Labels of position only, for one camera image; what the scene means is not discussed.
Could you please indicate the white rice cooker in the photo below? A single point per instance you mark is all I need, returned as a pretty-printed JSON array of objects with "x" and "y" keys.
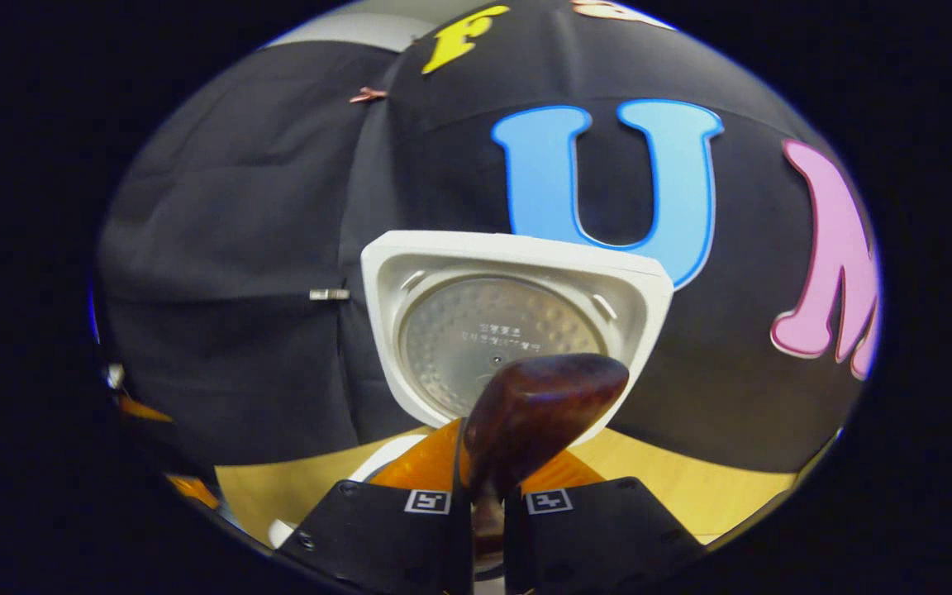
[{"x": 410, "y": 273}]

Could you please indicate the copper backdrop clip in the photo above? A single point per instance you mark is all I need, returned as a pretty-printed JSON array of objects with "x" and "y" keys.
[{"x": 368, "y": 95}]

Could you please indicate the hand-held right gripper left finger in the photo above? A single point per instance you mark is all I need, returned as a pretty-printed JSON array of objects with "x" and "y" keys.
[{"x": 377, "y": 541}]

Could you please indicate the silver backdrop clip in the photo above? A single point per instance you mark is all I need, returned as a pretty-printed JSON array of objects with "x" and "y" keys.
[{"x": 329, "y": 294}]

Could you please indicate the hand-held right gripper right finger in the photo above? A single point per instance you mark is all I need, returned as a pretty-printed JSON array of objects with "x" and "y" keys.
[{"x": 600, "y": 537}]

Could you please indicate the black backdrop cloth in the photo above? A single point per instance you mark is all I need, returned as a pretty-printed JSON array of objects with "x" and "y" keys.
[{"x": 236, "y": 248}]

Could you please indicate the brown wooden spoon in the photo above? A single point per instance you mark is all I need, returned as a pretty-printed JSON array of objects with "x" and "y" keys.
[{"x": 542, "y": 405}]

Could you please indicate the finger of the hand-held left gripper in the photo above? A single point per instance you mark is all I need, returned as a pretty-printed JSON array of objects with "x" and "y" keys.
[
  {"x": 145, "y": 409},
  {"x": 193, "y": 492}
]

